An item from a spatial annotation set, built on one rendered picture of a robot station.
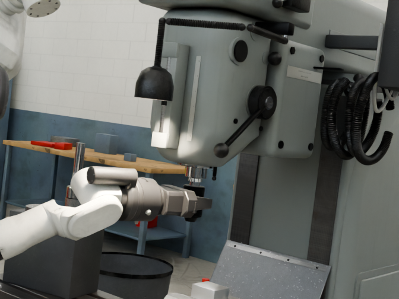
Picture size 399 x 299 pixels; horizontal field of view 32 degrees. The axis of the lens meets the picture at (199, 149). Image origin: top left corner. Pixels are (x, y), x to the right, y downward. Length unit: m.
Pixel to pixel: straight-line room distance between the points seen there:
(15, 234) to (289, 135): 0.63
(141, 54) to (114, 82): 0.48
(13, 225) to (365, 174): 0.87
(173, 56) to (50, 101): 7.17
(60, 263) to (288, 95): 0.70
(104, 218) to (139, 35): 6.27
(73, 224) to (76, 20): 7.07
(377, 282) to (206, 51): 0.82
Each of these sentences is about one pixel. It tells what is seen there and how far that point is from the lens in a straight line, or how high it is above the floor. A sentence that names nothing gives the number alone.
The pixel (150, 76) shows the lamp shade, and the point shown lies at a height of 1.47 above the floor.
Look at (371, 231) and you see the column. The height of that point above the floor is 1.17.
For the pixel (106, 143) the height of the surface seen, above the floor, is 0.99.
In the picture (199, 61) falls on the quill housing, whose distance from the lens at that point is 1.39.
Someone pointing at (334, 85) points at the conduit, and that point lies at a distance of 1.57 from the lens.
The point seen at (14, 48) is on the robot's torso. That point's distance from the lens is 1.35.
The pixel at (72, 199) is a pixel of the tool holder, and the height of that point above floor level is 1.16.
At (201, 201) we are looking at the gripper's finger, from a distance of 1.47.
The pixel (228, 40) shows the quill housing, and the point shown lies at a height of 1.57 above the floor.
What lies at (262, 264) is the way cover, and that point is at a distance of 1.82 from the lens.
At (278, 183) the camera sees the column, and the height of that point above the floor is 1.26.
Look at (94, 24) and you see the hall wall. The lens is 8.08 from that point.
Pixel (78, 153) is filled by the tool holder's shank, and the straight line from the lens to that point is 1.77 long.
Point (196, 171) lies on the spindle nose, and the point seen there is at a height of 1.29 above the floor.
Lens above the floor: 1.42
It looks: 3 degrees down
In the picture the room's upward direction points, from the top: 7 degrees clockwise
